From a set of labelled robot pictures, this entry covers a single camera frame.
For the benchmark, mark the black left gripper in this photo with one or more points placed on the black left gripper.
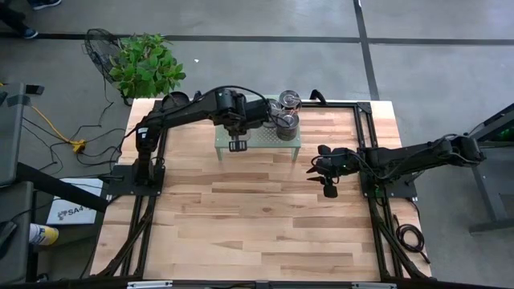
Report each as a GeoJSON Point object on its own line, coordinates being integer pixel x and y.
{"type": "Point", "coordinates": [237, 128]}

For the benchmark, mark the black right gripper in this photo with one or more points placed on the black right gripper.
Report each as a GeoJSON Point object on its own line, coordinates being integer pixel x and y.
{"type": "Point", "coordinates": [341, 164]}

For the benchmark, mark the dark ribbed cylinder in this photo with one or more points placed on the dark ribbed cylinder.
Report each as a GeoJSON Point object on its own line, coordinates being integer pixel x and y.
{"type": "Point", "coordinates": [287, 126]}

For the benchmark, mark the silver lidded metal tin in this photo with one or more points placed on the silver lidded metal tin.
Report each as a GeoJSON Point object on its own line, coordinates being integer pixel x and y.
{"type": "Point", "coordinates": [290, 99]}

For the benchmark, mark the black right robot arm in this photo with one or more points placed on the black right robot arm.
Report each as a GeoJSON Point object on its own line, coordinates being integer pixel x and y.
{"type": "Point", "coordinates": [401, 156]}

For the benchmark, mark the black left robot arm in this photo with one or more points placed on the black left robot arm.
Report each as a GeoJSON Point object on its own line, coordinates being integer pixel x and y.
{"type": "Point", "coordinates": [180, 114]}

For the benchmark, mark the green metal mesh shelf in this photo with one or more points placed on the green metal mesh shelf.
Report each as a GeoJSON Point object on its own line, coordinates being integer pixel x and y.
{"type": "Point", "coordinates": [265, 138]}

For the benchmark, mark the black clamp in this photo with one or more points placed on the black clamp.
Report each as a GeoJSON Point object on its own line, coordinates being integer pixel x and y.
{"type": "Point", "coordinates": [317, 95]}

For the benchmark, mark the green leafy plant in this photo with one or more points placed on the green leafy plant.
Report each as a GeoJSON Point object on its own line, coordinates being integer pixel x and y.
{"type": "Point", "coordinates": [144, 68]}

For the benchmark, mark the white printed sign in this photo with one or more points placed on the white printed sign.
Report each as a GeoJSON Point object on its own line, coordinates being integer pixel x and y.
{"type": "Point", "coordinates": [72, 210]}

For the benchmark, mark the black metal beam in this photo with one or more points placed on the black metal beam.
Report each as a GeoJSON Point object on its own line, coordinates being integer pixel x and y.
{"type": "Point", "coordinates": [60, 186]}

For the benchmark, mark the grey cabinet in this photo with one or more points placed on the grey cabinet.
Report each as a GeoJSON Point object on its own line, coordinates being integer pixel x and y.
{"type": "Point", "coordinates": [14, 136]}
{"type": "Point", "coordinates": [14, 233]}

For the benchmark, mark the person's shoe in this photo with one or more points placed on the person's shoe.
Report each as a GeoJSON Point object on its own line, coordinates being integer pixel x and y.
{"type": "Point", "coordinates": [46, 4]}
{"type": "Point", "coordinates": [30, 33]}

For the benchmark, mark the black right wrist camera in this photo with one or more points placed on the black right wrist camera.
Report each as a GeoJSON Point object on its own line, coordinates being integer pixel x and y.
{"type": "Point", "coordinates": [330, 191]}

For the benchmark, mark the black aluminium table frame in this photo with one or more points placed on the black aluminium table frame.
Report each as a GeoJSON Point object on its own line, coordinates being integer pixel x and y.
{"type": "Point", "coordinates": [333, 105]}

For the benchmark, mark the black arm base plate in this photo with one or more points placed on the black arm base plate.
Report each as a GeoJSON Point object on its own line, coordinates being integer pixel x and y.
{"type": "Point", "coordinates": [120, 182]}
{"type": "Point", "coordinates": [395, 190]}

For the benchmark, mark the silver metal bracket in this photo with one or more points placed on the silver metal bracket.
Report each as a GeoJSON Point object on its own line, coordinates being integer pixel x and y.
{"type": "Point", "coordinates": [150, 284]}
{"type": "Point", "coordinates": [373, 285]}

